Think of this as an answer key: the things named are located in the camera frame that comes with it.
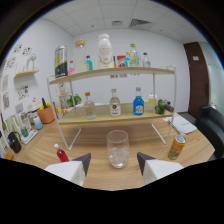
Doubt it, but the small red liquid bottle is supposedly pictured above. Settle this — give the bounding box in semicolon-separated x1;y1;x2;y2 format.
53;143;70;163

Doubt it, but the yellow drink can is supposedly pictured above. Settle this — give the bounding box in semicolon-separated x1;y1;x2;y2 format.
167;132;187;161

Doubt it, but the teal cup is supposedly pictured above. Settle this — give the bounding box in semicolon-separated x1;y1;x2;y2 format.
20;124;29;138

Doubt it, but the clear drinking glass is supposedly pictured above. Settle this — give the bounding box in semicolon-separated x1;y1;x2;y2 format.
106;129;130;169

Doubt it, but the white booklet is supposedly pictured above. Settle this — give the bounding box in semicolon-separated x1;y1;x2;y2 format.
163;113;198;135

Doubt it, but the white tray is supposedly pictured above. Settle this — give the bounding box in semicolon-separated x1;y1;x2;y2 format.
20;129;39;145

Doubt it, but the orange basket with fruit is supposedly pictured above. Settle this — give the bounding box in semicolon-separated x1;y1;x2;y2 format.
37;98;56;125

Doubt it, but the jar of green limes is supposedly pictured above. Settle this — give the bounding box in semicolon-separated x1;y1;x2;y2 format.
153;98;167;116

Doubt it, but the dark muddler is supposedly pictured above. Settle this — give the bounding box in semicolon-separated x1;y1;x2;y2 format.
163;103;175;113

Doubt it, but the clear bottle orange cap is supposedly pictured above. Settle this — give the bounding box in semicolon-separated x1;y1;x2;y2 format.
83;91;97;120

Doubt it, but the black kettle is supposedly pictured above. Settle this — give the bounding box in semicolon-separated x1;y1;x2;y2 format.
7;131;23;154

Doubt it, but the white-framed wooden two-tier shelf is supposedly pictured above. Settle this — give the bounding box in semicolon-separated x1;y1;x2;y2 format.
46;64;178;151

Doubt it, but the black armchair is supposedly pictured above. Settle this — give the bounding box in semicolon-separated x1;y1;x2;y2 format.
195;105;224;159

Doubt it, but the blue liquid bottle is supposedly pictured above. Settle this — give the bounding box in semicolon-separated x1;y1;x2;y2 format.
132;86;145;116

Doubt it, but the potted green plant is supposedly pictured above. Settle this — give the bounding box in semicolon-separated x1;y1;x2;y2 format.
65;94;83;108

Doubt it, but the yellow white jar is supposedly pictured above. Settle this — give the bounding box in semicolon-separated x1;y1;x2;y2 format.
147;92;156;104

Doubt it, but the clear bottle red label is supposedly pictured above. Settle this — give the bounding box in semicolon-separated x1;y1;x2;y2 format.
109;88;122;118

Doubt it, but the brown door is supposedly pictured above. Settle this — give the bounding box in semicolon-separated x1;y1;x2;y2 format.
183;41;210;118

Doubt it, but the small pink bottle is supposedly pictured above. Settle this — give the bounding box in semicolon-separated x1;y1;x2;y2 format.
67;60;76;76

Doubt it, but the tall black yellow can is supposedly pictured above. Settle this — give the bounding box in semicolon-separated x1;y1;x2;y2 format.
54;45;69;79

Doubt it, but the small teal bottle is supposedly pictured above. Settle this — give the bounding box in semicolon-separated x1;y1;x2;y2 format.
85;55;94;72

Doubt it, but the clear bottle blue cap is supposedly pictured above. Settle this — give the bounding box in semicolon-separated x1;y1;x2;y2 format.
142;52;152;68

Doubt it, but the light blue gin bottle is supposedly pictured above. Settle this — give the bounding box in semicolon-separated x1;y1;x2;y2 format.
124;51;132;68

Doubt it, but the glass jar cork lid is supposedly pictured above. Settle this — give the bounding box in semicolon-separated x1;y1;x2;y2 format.
73;39;88;74

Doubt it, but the large white bottle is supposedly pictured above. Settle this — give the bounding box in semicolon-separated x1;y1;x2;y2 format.
97;33;115;70

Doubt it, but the ceiling air vent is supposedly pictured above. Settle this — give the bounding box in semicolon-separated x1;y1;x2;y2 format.
129;18;153;28

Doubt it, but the wooden wall shelf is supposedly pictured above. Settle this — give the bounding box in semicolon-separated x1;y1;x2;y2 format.
13;69;40;80

